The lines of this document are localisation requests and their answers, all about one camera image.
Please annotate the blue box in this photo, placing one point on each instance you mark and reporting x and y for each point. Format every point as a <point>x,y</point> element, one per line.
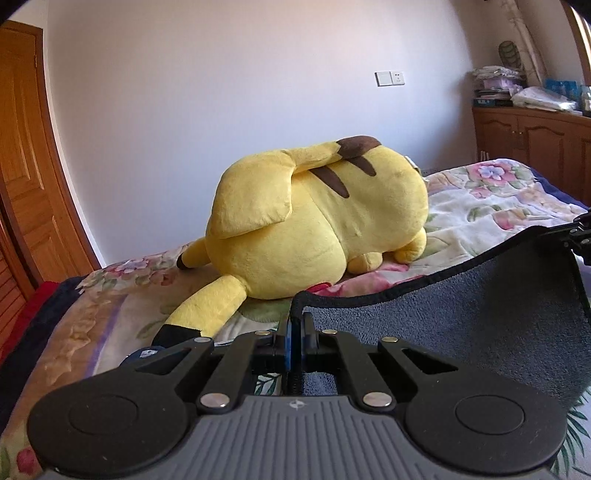
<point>563,87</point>

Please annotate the white wall switch socket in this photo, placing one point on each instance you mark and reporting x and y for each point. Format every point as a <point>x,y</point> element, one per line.
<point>390,78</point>

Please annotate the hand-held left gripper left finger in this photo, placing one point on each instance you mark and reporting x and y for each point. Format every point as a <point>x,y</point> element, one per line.
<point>287,350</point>

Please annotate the white plastic bag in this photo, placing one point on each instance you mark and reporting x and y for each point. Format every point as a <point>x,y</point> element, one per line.
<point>542,98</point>

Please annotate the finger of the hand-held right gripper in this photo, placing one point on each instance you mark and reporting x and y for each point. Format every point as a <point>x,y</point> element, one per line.
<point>561,233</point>
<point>582,286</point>

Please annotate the wooden cabinet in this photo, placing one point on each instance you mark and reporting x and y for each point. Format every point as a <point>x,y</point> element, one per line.
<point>531,138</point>

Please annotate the wooden window frame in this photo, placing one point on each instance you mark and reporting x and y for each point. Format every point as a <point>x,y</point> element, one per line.
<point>579,37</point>

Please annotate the green striped ornament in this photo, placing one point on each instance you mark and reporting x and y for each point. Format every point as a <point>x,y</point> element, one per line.
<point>510,55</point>

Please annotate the grey towel with black edge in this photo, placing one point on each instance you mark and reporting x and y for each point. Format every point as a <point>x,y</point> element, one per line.
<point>443,314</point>

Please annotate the stack of books and clutter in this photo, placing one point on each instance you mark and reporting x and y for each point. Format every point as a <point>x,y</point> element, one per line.
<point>496,85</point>

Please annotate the glass jar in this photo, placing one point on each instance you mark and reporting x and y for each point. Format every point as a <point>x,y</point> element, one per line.
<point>586,99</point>

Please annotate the red cloth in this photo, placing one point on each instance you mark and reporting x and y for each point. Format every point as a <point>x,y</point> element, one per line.
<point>27,309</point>

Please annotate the dark blue blanket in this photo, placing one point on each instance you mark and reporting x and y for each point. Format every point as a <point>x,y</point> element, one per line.
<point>37,341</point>

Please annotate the wooden louvred wardrobe door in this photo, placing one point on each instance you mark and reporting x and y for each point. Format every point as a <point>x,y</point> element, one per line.
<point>9,295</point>

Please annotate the bamboo print scroll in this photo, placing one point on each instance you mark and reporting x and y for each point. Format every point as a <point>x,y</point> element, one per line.
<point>526,41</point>

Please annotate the yellow plush toy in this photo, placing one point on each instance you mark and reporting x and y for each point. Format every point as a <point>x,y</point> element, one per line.
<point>318,217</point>

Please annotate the floral blanket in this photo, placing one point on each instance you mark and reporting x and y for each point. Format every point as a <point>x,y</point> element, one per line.
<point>485,203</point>

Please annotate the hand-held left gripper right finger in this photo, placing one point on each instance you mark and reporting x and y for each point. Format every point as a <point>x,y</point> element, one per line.
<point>306,341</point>

